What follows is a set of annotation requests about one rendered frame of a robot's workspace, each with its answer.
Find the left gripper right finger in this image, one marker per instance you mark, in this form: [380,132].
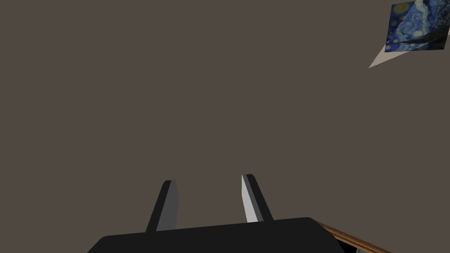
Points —
[254,203]

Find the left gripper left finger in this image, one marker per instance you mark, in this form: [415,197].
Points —
[164,207]

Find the brown wooden table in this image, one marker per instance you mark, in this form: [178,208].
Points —
[351,240]

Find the blue swirling night-sky painting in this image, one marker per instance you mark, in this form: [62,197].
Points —
[415,28]

